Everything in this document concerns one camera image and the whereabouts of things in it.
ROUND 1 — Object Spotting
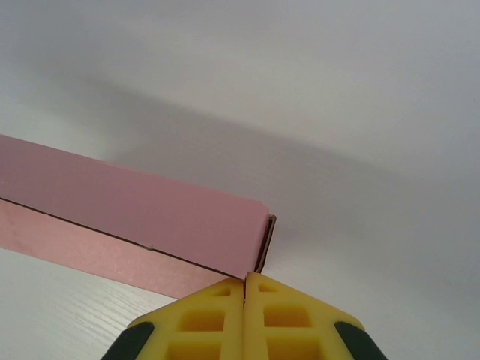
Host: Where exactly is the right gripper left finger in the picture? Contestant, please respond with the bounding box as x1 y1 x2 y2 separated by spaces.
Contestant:
100 276 248 360

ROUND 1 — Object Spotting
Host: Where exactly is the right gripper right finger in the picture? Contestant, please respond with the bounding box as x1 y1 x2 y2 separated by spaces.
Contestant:
244 271 384 360

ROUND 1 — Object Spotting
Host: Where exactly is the pink paper box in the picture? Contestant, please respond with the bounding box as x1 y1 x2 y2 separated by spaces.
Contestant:
0 133 278 302

